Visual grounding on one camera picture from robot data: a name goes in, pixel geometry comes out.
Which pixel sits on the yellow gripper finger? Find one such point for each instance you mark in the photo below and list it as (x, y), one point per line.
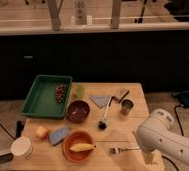
(148, 157)

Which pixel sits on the silver metal fork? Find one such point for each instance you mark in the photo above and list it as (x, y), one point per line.
(118, 150)

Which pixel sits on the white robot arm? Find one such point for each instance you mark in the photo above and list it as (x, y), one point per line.
(155, 133)

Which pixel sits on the orange bowl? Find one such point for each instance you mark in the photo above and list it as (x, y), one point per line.
(74, 138)

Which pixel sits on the purple bowl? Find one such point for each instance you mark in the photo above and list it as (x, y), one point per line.
(78, 111)

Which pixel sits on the metal cup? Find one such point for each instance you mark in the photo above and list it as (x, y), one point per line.
(126, 106)

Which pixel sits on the black marker pen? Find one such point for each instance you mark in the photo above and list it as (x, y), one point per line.
(123, 96)

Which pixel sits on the yellow corn cob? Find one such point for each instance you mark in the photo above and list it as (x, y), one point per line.
(79, 147)

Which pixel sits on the blue black device on floor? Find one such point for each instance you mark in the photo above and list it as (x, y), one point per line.
(183, 97)

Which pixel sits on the grey blue cloth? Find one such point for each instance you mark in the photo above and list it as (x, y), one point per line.
(100, 100)

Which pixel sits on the blue sponge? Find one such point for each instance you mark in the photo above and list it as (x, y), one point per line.
(58, 135)

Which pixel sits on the green translucent cup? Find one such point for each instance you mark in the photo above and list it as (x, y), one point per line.
(79, 91)

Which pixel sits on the bunch of dark grapes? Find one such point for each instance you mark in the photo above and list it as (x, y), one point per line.
(60, 92)

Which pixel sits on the small apple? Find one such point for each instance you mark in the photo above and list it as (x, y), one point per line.
(42, 132)

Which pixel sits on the green plastic tray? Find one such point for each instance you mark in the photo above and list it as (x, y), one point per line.
(41, 102)

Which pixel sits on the white paper cup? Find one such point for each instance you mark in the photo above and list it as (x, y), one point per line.
(22, 147)

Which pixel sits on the black object beside table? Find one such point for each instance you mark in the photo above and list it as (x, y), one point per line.
(19, 128)

